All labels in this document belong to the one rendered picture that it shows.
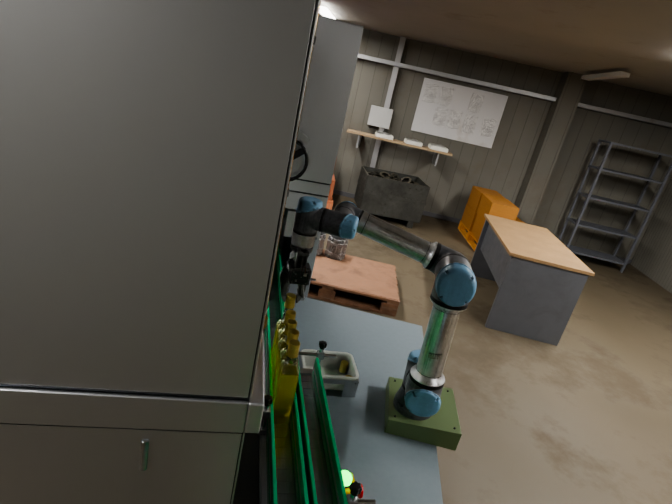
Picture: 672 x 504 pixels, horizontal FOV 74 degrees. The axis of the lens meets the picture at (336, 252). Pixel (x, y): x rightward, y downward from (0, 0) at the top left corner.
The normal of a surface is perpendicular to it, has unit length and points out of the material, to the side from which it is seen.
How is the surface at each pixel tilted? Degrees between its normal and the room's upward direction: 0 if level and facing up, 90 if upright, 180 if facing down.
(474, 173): 90
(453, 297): 82
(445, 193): 90
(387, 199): 90
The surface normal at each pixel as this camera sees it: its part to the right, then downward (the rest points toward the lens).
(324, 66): 0.16, 0.38
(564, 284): -0.15, 0.32
